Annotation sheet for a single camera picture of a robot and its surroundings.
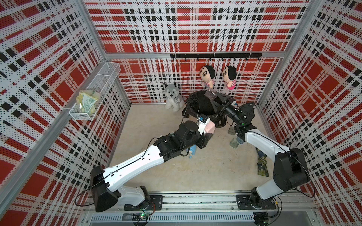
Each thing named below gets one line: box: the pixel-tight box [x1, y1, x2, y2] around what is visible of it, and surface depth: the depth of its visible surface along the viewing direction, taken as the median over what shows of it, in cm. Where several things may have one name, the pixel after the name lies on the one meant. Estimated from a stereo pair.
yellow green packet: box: [75, 89, 99, 114], surface depth 64 cm
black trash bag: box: [181, 89, 225, 129], surface depth 83 cm
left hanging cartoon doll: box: [200, 65, 216, 89], surface depth 95 cm
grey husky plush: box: [164, 82, 185, 112], surface depth 110 cm
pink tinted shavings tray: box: [204, 86, 217, 100], surface depth 75 cm
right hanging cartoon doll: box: [222, 65, 238, 90], surface depth 96 cm
